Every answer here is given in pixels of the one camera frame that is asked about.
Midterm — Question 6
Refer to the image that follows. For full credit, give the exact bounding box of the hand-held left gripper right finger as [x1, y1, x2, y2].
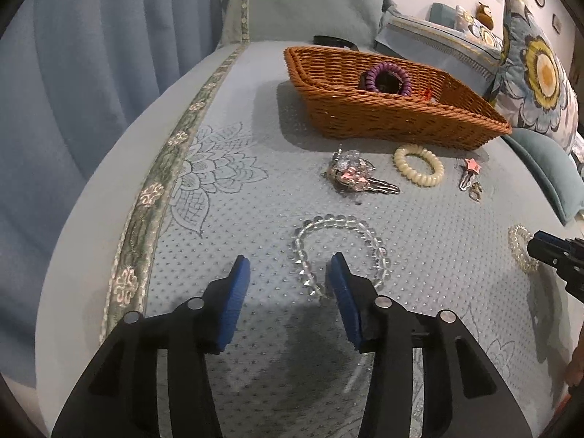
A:
[329, 252, 534, 438]

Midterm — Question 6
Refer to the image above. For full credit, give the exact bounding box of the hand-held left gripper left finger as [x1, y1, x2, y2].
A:
[51, 255, 251, 438]

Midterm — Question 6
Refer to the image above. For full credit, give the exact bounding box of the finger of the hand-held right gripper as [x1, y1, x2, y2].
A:
[527, 230, 584, 302]

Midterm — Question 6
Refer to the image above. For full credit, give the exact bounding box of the pearl bead bracelet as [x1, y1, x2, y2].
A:
[508, 224, 541, 274]

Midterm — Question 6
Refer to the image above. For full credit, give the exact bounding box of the clear bead bracelet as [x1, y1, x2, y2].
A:
[292, 214, 392, 299]

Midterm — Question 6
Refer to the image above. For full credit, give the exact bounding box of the brown wicker basket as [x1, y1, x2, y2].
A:
[284, 46, 512, 151]

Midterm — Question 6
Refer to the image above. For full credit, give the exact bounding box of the grey-blue embroidered bed cover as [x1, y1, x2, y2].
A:
[36, 39, 576, 438]

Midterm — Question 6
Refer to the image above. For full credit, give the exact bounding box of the teal velvet pillow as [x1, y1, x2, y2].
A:
[502, 128, 584, 225]

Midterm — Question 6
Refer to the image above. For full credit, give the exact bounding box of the pink star hair clip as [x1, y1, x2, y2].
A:
[458, 157, 485, 191]

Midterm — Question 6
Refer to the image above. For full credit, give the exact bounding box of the crystal flower hair clip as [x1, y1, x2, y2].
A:
[326, 145, 401, 196]

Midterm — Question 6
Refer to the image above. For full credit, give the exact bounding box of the large floral pillow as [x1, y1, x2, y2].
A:
[495, 0, 580, 147]

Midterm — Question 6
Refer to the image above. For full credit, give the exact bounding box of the small floral pillow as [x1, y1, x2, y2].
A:
[456, 5, 503, 49]

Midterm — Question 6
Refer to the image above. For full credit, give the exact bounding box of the grey pillow with striped border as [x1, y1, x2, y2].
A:
[374, 7, 503, 96]

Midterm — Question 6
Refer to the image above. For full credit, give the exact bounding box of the brown owl plush toy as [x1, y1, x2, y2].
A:
[474, 2, 496, 28]

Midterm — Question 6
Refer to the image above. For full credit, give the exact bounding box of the black band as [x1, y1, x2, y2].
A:
[313, 34, 361, 52]

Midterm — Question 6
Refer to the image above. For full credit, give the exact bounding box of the blue curtain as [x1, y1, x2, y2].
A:
[0, 0, 224, 388]

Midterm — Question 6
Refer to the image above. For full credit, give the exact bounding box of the small teal cushion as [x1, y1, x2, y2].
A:
[429, 2, 461, 28]

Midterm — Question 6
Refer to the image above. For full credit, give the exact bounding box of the grey-blue upholstered backrest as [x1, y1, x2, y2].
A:
[216, 0, 388, 53]

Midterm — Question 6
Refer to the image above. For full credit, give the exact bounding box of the cream spiral hair tie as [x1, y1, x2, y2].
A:
[393, 143, 445, 186]

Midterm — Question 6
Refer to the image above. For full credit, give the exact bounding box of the purple spiral hair tie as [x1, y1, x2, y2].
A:
[362, 63, 411, 96]

